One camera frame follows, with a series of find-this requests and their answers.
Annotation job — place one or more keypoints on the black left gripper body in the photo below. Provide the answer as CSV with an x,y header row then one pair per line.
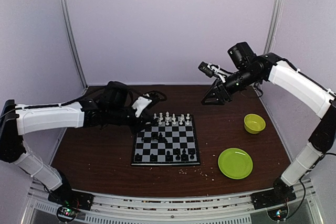
x,y
116,116

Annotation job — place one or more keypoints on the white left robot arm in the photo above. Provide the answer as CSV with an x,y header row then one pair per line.
x,y
117,104

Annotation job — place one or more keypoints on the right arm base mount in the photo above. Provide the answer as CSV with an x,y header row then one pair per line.
x,y
275,199

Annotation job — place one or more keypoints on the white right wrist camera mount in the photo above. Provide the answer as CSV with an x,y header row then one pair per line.
x,y
217,72

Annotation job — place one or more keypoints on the black and white chessboard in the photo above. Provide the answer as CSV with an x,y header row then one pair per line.
x,y
167,144

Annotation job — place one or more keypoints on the right aluminium frame post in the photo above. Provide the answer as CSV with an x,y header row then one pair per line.
x,y
274,22

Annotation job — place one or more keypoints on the front aluminium rail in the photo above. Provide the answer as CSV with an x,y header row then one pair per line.
x,y
231,208

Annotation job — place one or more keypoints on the aluminium frame post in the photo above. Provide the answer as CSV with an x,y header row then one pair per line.
x,y
72,43
274,22

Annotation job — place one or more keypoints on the left aluminium frame post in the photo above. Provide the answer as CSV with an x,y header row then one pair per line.
x,y
72,43

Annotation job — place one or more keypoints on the pile of black chess pieces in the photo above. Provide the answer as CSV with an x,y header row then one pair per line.
x,y
157,136

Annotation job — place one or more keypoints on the black bishop piece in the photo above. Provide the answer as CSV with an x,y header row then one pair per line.
x,y
177,152

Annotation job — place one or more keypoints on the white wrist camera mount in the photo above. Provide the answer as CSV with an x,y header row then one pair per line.
x,y
217,72
139,105

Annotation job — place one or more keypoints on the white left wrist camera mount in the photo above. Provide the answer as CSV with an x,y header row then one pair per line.
x,y
139,105

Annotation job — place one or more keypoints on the black king piece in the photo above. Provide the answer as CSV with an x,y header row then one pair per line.
x,y
168,157

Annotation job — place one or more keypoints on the green bowl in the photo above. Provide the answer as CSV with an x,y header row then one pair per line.
x,y
254,124

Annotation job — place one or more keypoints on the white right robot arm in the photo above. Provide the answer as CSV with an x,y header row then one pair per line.
x,y
279,71

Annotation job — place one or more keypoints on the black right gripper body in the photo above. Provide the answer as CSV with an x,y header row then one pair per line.
x,y
245,79

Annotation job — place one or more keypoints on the green plate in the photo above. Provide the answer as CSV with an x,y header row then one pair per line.
x,y
235,163

